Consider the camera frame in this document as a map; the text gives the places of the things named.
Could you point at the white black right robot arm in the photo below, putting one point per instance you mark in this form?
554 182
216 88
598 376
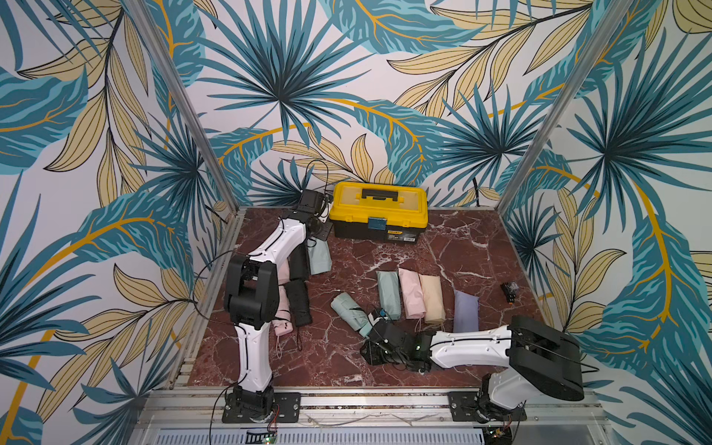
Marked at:
534 359

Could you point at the black sleeved umbrella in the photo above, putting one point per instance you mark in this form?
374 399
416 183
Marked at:
299 304

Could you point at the aluminium frame rail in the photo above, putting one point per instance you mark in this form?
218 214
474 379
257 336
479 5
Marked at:
581 70
148 30

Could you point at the aluminium frame rail left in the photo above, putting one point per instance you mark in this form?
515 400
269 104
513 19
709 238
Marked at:
148 30

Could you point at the mint umbrella sleeve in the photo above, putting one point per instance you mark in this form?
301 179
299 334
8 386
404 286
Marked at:
319 256

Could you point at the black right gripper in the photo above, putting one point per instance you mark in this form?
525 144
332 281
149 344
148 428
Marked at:
381 336

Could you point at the beige sleeved umbrella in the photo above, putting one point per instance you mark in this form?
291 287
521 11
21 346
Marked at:
432 295

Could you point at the small black electrical part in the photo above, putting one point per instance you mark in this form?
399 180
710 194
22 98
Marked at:
510 290

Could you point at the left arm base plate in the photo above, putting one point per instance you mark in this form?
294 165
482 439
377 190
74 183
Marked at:
278 407

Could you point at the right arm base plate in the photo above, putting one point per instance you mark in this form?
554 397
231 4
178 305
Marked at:
477 407

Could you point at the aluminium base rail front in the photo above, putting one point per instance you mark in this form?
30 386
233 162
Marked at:
192 415

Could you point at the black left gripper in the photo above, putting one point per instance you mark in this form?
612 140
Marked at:
326 224

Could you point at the yellow black toolbox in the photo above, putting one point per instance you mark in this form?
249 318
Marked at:
384 213

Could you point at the pink sleeved umbrella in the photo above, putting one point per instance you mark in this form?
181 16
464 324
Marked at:
412 294

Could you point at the pink umbrella sleeve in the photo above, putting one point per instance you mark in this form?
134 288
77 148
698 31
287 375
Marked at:
283 273

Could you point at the lavender sleeved umbrella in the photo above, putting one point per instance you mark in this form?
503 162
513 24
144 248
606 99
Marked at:
466 312

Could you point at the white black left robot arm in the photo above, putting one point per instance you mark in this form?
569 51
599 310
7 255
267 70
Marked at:
252 299

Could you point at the mint sleeved umbrella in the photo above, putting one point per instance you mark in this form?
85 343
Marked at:
353 314
389 294

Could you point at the aluminium frame rail right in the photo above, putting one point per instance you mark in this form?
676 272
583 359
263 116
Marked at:
581 70

